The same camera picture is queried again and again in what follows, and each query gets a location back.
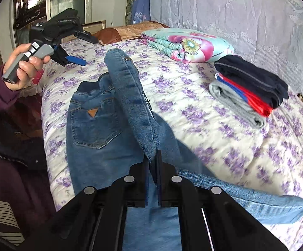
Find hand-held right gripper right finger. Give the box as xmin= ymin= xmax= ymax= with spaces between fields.
xmin=155 ymin=149 xmax=289 ymax=251

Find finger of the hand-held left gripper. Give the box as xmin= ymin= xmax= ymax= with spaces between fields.
xmin=53 ymin=44 xmax=87 ymax=67
xmin=74 ymin=29 xmax=100 ymax=45

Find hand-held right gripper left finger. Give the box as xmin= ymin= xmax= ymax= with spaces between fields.
xmin=51 ymin=150 xmax=154 ymax=251

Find blue jeans pants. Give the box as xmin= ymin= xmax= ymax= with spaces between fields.
xmin=66 ymin=48 xmax=303 ymax=251

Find folded grey pants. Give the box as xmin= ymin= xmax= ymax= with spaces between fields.
xmin=209 ymin=81 xmax=266 ymax=129

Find folded black pants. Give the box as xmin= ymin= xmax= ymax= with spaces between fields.
xmin=214 ymin=55 xmax=289 ymax=109

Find person's left hand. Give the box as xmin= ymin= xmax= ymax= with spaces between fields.
xmin=4 ymin=43 xmax=51 ymax=91

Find beige nightstand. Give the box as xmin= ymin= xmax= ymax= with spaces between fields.
xmin=82 ymin=19 xmax=107 ymax=36

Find brown pillow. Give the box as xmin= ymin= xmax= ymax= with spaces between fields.
xmin=93 ymin=21 xmax=169 ymax=45

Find white panel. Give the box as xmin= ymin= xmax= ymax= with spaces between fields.
xmin=112 ymin=0 xmax=131 ymax=27

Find green patterned panel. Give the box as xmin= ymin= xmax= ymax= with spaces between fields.
xmin=126 ymin=0 xmax=139 ymax=24

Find blue printed cloth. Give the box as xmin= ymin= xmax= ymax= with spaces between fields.
xmin=132 ymin=0 xmax=152 ymax=27

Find purple floral bed quilt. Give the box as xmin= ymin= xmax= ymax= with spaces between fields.
xmin=40 ymin=38 xmax=303 ymax=251

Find folded teal pink floral blanket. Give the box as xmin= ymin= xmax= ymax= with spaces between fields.
xmin=141 ymin=28 xmax=236 ymax=64

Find folded red blue shorts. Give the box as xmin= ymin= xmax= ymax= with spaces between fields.
xmin=215 ymin=73 xmax=273 ymax=118

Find person's maroon jacket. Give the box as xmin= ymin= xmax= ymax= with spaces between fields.
xmin=0 ymin=94 xmax=59 ymax=251

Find white lace covered headboard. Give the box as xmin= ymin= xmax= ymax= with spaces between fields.
xmin=150 ymin=0 xmax=303 ymax=105

